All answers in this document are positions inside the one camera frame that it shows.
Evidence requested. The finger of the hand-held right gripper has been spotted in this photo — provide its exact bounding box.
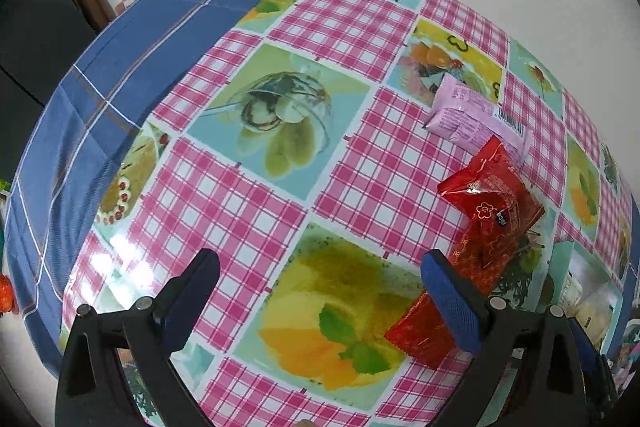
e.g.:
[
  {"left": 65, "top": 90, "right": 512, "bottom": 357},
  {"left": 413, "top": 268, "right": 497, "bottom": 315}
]
[{"left": 567, "top": 317, "right": 621, "bottom": 413}]

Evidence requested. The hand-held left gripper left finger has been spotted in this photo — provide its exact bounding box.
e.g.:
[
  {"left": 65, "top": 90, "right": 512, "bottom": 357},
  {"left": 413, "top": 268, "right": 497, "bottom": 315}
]
[{"left": 55, "top": 248, "right": 221, "bottom": 427}]

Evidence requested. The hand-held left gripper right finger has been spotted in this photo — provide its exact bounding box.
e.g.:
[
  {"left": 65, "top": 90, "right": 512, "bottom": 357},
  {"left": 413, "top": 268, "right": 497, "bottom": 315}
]
[{"left": 420, "top": 249, "right": 588, "bottom": 427}]

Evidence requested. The red lattice-pattern snack packet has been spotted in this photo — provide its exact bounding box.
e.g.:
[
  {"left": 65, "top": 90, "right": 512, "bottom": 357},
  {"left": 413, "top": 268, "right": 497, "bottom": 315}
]
[{"left": 385, "top": 227, "right": 506, "bottom": 370}]

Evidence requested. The pale snack packet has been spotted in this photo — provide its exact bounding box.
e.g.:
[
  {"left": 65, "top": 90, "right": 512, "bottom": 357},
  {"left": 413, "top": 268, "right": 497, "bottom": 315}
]
[{"left": 562, "top": 272, "right": 590, "bottom": 314}]

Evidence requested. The printed pink checked tablecloth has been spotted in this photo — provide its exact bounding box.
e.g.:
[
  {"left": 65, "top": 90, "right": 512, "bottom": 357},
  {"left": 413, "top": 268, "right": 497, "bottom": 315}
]
[{"left": 60, "top": 0, "right": 633, "bottom": 427}]

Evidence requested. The red flower-print snack packet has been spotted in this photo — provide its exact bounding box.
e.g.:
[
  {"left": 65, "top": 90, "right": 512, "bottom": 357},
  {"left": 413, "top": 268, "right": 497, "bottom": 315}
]
[{"left": 437, "top": 135, "right": 546, "bottom": 268}]

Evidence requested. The orange-red round object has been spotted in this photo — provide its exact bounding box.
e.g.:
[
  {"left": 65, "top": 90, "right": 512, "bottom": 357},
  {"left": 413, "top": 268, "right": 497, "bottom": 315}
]
[{"left": 0, "top": 273, "right": 18, "bottom": 315}]

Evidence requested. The pink snack packet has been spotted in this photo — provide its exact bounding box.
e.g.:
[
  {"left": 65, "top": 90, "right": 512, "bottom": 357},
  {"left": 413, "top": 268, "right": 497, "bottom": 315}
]
[{"left": 422, "top": 73, "right": 533, "bottom": 168}]

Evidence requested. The blue checked cloth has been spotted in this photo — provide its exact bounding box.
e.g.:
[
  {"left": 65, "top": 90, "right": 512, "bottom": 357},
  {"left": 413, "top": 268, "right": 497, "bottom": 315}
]
[{"left": 2, "top": 0, "right": 311, "bottom": 378}]

